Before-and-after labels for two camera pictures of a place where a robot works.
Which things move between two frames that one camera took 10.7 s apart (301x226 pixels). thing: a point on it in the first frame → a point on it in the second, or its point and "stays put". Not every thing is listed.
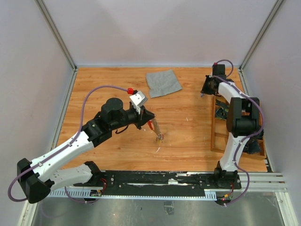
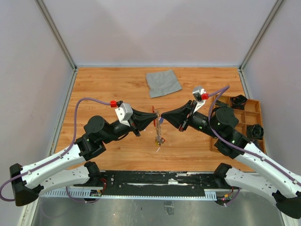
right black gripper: [203, 89] → [178, 116]
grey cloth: [162, 83] stays put
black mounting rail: [161, 183] stays put
